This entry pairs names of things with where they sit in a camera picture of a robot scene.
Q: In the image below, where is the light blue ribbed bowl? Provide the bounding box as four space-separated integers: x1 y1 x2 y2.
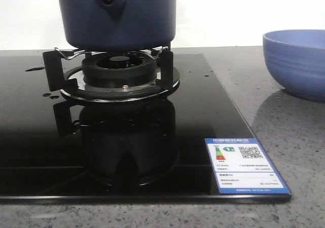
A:
263 29 324 102

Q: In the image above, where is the black metal pot support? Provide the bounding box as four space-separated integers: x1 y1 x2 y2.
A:
43 46 180 103

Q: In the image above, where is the dark blue cooking pot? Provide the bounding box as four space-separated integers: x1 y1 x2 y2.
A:
59 0 176 51

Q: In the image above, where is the black gas burner head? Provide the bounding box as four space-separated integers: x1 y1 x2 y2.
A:
82 52 157 88

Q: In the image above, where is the blue energy label sticker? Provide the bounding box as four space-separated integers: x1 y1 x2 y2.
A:
205 138 290 194

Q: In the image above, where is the black glass gas stove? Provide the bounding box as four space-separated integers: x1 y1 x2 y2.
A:
1 54 291 204

